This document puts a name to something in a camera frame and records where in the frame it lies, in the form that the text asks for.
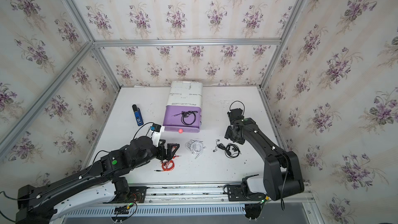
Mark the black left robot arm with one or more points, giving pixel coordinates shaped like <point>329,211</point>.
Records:
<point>103,181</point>

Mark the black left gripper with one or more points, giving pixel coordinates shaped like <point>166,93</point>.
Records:
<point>169,155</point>

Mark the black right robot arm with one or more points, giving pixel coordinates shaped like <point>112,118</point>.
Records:
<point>282,175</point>

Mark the white drawer cabinet shell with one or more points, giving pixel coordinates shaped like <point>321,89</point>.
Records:
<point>185,94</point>

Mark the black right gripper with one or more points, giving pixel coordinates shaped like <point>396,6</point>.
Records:
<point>227,135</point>

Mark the blue black stapler box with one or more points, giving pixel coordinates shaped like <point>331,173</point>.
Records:
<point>137,115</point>

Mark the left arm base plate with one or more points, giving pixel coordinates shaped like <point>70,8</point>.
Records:
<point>136,194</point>

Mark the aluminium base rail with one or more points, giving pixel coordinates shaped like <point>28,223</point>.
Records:
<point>193,194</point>

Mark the purple top drawer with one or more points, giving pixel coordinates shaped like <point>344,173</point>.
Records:
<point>173,124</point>

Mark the red earphones lower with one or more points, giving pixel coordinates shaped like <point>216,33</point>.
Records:
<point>166,166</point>

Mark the black earphones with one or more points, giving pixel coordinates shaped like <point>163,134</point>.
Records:
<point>186,115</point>
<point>231,151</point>

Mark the white earphones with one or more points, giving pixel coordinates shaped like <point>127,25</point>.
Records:
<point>196,147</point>

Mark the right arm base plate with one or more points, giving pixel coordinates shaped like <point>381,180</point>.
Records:
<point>236,193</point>

